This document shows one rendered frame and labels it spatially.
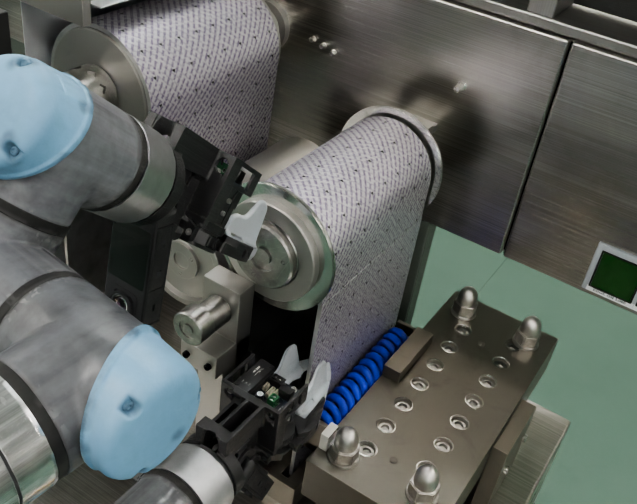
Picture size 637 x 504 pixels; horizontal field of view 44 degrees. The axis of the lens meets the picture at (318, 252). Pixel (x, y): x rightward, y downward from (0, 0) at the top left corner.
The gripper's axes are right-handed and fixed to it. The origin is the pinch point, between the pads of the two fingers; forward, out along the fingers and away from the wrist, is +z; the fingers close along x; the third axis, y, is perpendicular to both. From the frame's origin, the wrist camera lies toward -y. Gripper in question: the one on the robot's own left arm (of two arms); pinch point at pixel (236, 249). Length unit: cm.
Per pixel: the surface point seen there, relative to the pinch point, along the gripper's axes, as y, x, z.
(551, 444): -6, -33, 50
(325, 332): -4.0, -7.8, 12.7
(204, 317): -7.6, 0.8, 2.0
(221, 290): -4.7, 2.0, 4.9
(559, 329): 20, -13, 220
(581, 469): -16, -39, 177
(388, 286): 3.8, -7.8, 26.5
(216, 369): -12.6, -0.4, 7.5
